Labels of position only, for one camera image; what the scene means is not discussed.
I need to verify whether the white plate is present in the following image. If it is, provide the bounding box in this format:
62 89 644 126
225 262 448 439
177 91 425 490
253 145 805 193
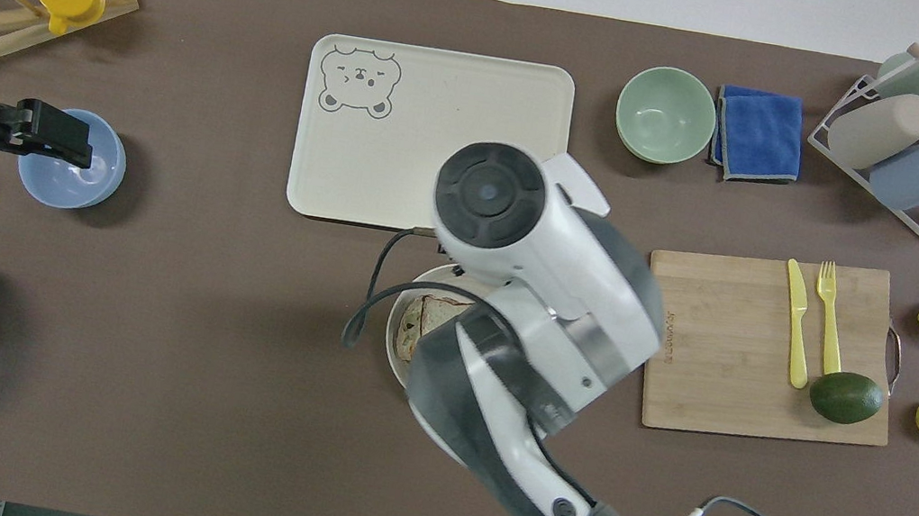
366 254 513 474

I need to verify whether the small blue bowl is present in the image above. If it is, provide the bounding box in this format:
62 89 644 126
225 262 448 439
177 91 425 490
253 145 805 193
11 101 134 218

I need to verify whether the cream tray with bear print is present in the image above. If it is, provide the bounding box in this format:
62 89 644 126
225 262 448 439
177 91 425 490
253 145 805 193
282 28 580 255

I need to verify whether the bread slice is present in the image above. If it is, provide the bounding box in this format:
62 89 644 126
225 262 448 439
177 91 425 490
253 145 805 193
393 288 478 370

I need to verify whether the green bowl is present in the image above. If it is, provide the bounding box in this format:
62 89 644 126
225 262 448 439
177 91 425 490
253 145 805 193
609 59 723 171

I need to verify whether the blue cloth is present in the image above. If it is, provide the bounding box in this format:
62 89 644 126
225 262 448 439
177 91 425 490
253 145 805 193
704 82 812 193

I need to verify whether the wooden cutting board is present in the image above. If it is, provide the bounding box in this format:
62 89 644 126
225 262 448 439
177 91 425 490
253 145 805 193
625 234 916 464

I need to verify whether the yellow plastic knife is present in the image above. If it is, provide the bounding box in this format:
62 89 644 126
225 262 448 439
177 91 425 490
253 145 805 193
769 257 827 391

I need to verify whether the yellow plastic fork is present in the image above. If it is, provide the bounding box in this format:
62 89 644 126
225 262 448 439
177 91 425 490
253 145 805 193
801 258 859 378

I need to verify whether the beige cup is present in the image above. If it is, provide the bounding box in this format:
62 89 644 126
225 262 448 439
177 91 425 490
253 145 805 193
823 82 919 181

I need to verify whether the green avocado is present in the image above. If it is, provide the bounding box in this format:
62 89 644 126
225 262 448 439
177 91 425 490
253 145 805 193
805 366 890 431

